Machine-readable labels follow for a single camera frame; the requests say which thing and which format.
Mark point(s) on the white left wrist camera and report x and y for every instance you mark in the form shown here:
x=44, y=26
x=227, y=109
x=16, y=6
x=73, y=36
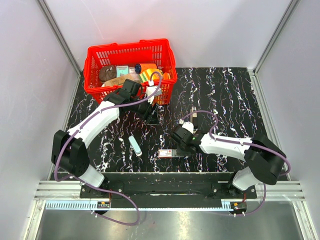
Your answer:
x=152, y=91

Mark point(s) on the red white staple box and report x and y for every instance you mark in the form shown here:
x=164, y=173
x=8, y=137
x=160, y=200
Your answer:
x=169, y=153

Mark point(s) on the brown cardboard box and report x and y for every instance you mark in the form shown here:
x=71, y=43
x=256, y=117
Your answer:
x=118, y=81

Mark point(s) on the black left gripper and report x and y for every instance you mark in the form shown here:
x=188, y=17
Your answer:
x=154, y=119

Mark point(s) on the red plastic shopping basket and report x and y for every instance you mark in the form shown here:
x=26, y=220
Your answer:
x=154, y=51

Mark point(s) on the orange bottle blue cap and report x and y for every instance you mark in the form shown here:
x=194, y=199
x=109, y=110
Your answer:
x=140, y=67

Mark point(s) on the brown round cookie pack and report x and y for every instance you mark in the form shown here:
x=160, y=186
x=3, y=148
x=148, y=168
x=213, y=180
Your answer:
x=107, y=73

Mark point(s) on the grey metal stapler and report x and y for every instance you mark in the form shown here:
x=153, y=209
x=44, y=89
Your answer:
x=193, y=116

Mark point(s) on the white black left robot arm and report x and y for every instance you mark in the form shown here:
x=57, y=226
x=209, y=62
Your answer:
x=69, y=150

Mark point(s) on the teal white small box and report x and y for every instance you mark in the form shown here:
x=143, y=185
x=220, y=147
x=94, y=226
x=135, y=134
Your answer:
x=122, y=70

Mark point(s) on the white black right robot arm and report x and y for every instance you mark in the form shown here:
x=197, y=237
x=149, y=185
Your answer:
x=263, y=158

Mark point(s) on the light blue stapler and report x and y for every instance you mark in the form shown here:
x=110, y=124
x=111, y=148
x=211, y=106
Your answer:
x=134, y=144

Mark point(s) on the yellow green striped box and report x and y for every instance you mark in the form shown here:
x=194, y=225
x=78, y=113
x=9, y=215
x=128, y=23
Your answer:
x=145, y=75

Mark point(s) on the orange snack packet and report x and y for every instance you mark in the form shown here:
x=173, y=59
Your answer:
x=166, y=76

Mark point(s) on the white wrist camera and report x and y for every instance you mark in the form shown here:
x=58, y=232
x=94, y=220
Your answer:
x=186, y=125
x=152, y=91

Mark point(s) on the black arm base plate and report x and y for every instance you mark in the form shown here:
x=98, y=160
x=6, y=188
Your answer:
x=204, y=184

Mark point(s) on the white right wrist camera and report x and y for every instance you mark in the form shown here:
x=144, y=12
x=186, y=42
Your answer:
x=186, y=125

